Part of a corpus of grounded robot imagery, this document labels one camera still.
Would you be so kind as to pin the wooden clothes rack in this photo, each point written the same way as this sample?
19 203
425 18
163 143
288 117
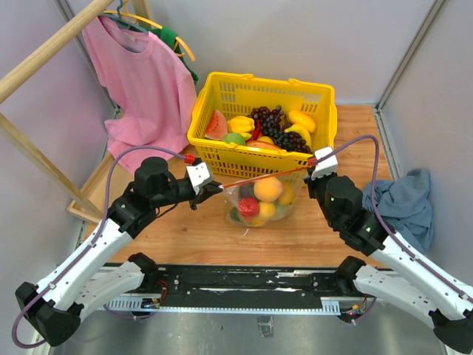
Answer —
62 109

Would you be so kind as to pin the dark grapes bunch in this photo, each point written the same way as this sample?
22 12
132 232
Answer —
274 122

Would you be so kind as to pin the yellow clothes hanger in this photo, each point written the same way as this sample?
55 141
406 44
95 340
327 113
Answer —
138 19

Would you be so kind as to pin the yellow mango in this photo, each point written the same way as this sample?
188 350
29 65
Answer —
298 117

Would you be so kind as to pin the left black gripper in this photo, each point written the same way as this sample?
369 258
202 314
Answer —
205 191

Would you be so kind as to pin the red chili pepper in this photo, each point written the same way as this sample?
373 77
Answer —
257 131

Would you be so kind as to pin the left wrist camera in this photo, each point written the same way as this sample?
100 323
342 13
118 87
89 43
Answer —
198 171

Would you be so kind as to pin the blue cloth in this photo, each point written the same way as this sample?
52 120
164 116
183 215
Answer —
404 204

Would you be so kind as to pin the dark red apple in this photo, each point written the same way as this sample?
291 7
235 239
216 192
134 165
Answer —
246 191

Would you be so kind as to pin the clear zip top bag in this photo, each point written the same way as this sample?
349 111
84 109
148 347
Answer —
293 176

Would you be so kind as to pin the watermelon slice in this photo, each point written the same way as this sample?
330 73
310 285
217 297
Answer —
217 128

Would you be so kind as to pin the peach fruit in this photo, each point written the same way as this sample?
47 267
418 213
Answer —
266 210
268 189

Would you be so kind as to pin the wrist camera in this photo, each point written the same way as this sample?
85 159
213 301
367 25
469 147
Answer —
198 171
325 163

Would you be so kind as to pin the red bell pepper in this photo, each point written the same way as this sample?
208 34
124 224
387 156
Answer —
248 207

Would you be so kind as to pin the yellow banana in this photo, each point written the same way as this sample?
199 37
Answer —
302 131

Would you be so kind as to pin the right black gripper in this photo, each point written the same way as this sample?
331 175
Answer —
312 183

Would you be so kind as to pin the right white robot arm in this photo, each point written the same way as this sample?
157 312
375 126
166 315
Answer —
427 292

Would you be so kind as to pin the pink t-shirt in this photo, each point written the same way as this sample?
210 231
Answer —
156 91

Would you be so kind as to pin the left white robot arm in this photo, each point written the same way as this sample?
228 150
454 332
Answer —
57 304

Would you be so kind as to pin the yellow lemon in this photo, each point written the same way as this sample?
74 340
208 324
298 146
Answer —
288 196

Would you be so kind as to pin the green orange mango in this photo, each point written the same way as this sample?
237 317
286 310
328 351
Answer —
248 221

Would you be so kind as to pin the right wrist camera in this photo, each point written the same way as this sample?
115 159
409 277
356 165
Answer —
325 163

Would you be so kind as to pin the green guava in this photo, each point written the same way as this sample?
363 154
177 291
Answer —
233 137

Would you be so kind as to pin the green garment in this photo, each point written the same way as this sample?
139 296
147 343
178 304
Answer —
169 37

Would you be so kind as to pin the apple slice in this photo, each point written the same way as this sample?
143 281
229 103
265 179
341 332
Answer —
262 145

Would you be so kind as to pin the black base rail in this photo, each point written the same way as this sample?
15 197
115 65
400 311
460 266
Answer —
248 288

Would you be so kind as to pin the yellow bell pepper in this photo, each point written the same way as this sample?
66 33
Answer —
241 124

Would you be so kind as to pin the yellow plastic basket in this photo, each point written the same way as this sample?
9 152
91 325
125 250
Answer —
237 94

